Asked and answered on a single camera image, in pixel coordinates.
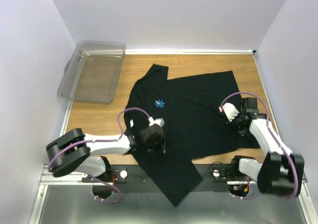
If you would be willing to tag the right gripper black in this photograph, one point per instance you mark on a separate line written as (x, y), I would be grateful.
(242, 131)

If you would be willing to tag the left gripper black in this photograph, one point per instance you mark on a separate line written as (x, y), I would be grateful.
(161, 148)

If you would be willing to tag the black t shirt blue logo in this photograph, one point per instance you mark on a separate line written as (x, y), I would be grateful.
(194, 128)

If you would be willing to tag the clear plastic bin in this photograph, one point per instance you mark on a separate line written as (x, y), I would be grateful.
(93, 72)

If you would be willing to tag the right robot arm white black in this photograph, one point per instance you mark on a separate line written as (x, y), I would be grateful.
(281, 172)

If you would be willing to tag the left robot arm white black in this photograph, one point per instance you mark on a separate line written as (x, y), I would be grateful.
(84, 153)

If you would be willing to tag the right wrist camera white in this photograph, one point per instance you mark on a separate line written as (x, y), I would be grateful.
(229, 110)

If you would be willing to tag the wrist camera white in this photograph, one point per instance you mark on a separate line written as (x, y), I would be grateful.
(158, 121)
(229, 110)

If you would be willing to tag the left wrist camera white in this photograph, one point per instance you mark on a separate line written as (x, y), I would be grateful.
(158, 121)

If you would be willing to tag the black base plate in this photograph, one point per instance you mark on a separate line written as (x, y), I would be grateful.
(216, 178)

